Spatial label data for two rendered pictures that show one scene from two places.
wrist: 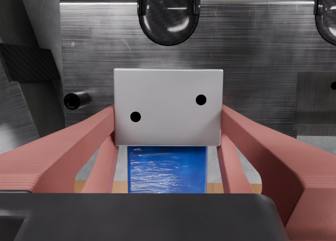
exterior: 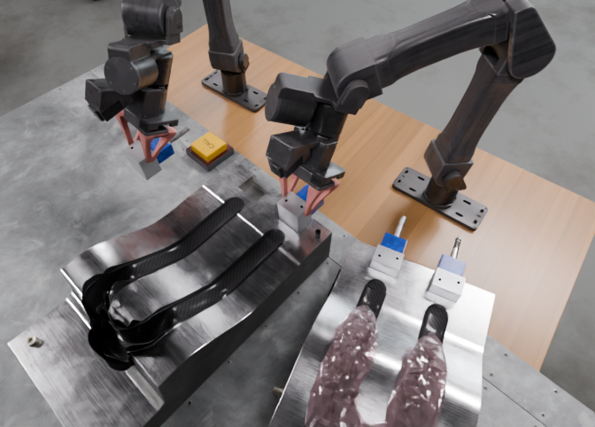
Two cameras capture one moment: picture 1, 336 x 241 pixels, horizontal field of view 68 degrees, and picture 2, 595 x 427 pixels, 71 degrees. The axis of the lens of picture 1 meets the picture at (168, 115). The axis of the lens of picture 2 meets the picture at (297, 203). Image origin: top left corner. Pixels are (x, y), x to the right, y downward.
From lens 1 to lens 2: 65 cm
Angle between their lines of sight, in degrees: 32
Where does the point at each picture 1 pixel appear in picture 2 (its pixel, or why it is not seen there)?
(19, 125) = (353, 259)
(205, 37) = (271, 225)
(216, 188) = not seen: hidden behind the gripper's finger
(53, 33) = (320, 300)
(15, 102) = (347, 267)
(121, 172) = (341, 232)
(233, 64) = (270, 214)
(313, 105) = (257, 195)
